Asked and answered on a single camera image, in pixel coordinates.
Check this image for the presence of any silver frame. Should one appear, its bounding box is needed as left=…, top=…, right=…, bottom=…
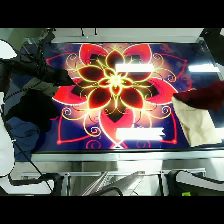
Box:
left=19, top=150, right=224, bottom=197

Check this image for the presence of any red garment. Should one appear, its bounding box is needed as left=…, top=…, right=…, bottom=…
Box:
left=172, top=79, right=224, bottom=113

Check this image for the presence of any olive garment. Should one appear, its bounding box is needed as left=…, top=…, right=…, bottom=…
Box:
left=21, top=77, right=60, bottom=98

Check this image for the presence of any black garment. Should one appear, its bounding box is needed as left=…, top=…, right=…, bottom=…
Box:
left=4, top=88, right=63, bottom=133

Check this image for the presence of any black cable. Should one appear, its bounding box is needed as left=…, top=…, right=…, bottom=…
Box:
left=1, top=106, right=56, bottom=194

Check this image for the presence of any blue garment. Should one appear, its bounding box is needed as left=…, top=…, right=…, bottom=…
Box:
left=5, top=116, right=52, bottom=162

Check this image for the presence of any beige garment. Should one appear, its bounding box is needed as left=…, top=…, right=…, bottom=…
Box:
left=171, top=96, right=224, bottom=148

